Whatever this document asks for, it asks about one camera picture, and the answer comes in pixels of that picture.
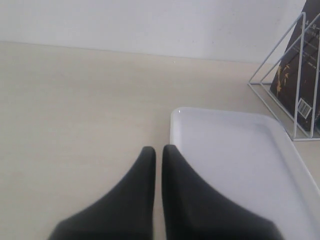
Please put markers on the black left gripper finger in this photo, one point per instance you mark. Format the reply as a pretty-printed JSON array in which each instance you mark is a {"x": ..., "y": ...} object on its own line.
[
  {"x": 88, "y": 224},
  {"x": 131, "y": 201}
]

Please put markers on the dark brown spine book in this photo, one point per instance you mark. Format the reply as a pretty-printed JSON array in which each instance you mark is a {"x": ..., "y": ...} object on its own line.
[{"x": 284, "y": 85}]

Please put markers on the white plastic tray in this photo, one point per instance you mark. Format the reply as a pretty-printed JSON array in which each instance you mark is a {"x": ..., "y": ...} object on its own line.
[{"x": 250, "y": 159}]

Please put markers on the white wire book rack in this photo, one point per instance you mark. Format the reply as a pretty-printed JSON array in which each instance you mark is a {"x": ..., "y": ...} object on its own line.
[{"x": 260, "y": 83}]

